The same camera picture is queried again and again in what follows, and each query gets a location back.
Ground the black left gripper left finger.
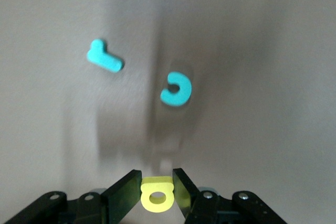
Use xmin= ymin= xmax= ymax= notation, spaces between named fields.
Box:
xmin=4 ymin=169 xmax=143 ymax=224

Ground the teal foam letter c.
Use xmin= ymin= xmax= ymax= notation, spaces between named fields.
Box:
xmin=160 ymin=71 xmax=193 ymax=107

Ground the yellow foam letter a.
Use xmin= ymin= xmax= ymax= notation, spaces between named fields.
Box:
xmin=140 ymin=176 xmax=175 ymax=214

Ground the teal foam letter r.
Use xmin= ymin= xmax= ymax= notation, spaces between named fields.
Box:
xmin=86 ymin=39 xmax=125 ymax=73

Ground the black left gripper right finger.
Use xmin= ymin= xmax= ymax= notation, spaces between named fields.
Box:
xmin=172 ymin=167 xmax=287 ymax=224

